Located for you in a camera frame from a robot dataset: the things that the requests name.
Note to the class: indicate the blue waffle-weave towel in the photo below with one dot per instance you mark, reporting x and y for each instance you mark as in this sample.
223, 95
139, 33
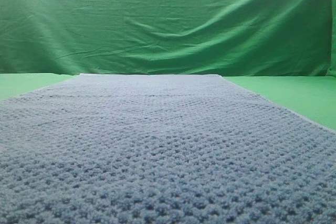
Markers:
161, 149

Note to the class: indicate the green backdrop cloth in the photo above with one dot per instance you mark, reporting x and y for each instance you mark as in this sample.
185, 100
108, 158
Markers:
225, 37

